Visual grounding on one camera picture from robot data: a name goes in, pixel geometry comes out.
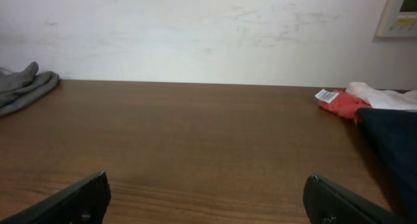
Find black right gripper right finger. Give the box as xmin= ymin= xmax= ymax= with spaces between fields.
xmin=303 ymin=174 xmax=406 ymax=224

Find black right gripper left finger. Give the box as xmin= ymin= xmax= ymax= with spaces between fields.
xmin=1 ymin=171 xmax=111 ymax=224

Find dark blue shorts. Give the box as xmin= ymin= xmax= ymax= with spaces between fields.
xmin=358 ymin=108 xmax=416 ymax=223

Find red garment with label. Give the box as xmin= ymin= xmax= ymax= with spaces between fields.
xmin=315 ymin=89 xmax=371 ymax=124

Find white cream garment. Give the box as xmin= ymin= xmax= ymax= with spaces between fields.
xmin=346 ymin=82 xmax=416 ymax=111

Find folded grey shorts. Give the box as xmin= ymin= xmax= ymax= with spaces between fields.
xmin=1 ymin=62 xmax=60 ymax=117

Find beige wall panel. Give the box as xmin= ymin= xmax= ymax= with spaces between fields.
xmin=375 ymin=0 xmax=416 ymax=38

